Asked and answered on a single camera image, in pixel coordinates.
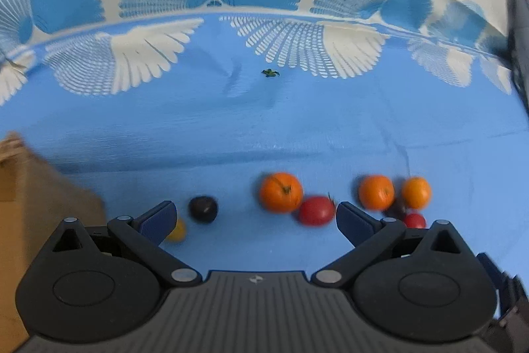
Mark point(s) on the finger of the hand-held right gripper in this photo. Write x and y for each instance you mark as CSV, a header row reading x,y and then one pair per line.
x,y
492,268

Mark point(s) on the dark purple plum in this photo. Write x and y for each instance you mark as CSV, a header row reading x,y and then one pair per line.
x,y
203,208
397,209

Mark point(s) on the small yellow fruit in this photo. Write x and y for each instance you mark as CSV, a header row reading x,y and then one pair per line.
x,y
178,232

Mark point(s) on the small red tomato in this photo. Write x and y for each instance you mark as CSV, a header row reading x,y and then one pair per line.
x,y
414,220

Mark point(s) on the large red tomato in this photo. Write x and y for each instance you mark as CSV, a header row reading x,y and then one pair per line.
x,y
316,211

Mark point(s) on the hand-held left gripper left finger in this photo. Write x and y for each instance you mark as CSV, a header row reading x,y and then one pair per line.
x,y
159,221

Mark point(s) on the small green leaf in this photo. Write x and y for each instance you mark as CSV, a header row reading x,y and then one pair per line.
x,y
270,73

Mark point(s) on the brown cardboard box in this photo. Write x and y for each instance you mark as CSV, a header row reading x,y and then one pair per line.
x,y
37,220

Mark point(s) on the large orange with stem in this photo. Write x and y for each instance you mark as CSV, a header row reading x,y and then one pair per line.
x,y
281,191

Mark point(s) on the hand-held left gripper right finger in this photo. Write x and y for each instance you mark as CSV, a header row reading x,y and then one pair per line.
x,y
354,222

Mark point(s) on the blue white printed cloth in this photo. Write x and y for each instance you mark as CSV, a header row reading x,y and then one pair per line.
x,y
289,121

